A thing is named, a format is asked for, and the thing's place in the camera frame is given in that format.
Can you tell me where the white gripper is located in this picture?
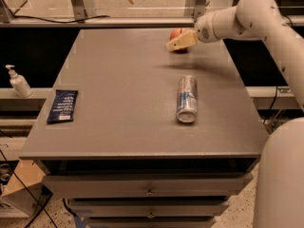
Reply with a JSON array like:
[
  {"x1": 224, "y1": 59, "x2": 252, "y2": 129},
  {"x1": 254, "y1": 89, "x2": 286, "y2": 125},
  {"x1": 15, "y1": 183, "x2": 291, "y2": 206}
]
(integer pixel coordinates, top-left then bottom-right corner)
[{"x1": 166, "y1": 12, "x2": 218, "y2": 51}]

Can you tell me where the red apple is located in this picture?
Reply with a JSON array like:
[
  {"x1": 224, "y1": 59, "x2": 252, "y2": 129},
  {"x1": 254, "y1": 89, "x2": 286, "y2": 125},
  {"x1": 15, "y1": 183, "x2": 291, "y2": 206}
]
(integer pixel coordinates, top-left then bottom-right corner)
[{"x1": 169, "y1": 28, "x2": 189, "y2": 53}]

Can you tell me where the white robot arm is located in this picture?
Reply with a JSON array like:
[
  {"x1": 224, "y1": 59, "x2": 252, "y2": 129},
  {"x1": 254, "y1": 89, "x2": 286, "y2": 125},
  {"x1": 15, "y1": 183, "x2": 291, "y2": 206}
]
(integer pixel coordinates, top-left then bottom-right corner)
[{"x1": 167, "y1": 0, "x2": 304, "y2": 228}]

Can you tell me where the silver energy drink can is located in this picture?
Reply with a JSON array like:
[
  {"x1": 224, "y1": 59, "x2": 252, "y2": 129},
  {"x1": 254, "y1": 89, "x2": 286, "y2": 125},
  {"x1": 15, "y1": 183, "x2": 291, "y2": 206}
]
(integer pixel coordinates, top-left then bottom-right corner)
[{"x1": 176, "y1": 75, "x2": 198, "y2": 124}]

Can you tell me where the blue snack packet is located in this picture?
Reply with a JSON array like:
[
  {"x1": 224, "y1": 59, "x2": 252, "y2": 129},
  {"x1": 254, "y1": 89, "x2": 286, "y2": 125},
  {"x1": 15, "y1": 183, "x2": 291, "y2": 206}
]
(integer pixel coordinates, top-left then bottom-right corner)
[{"x1": 47, "y1": 89, "x2": 78, "y2": 124}]

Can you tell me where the top drawer knob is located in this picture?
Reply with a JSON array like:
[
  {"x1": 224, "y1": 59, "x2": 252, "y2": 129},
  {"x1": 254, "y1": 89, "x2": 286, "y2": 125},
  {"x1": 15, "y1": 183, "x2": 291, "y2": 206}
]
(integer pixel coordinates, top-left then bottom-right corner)
[{"x1": 145, "y1": 187, "x2": 155, "y2": 197}]

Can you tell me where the drawer knob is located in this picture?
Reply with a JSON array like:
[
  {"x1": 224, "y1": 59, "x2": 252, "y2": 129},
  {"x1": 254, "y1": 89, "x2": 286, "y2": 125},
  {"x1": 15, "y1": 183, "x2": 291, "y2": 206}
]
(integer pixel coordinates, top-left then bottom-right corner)
[
  {"x1": 147, "y1": 212, "x2": 155, "y2": 219},
  {"x1": 145, "y1": 187, "x2": 155, "y2": 197}
]

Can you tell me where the white pump dispenser bottle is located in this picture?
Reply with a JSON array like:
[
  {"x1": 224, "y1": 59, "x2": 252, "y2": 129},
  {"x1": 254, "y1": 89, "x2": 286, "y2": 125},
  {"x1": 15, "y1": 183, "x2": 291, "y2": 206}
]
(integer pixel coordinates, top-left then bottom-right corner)
[{"x1": 6, "y1": 65, "x2": 32, "y2": 98}]

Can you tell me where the cardboard box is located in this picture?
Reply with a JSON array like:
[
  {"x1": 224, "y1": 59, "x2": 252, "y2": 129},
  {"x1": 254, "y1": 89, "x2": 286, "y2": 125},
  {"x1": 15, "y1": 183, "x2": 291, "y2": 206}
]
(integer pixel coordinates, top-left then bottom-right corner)
[{"x1": 0, "y1": 161, "x2": 45, "y2": 218}]

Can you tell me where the black cable on shelf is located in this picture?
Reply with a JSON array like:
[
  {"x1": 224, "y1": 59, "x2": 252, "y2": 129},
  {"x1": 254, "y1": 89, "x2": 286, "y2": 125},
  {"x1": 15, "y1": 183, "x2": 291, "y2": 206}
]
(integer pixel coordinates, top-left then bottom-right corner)
[{"x1": 12, "y1": 14, "x2": 110, "y2": 25}]

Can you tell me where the grey metal shelf rail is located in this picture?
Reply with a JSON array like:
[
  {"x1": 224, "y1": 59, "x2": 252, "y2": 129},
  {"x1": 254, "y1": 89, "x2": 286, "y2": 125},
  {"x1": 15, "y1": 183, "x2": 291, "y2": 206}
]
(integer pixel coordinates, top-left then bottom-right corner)
[{"x1": 0, "y1": 16, "x2": 196, "y2": 29}]

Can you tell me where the black floor cable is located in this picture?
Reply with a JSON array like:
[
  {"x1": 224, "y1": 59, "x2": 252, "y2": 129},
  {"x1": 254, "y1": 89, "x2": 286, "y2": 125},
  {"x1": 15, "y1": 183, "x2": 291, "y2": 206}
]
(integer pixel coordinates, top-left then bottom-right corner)
[{"x1": 0, "y1": 149, "x2": 60, "y2": 228}]

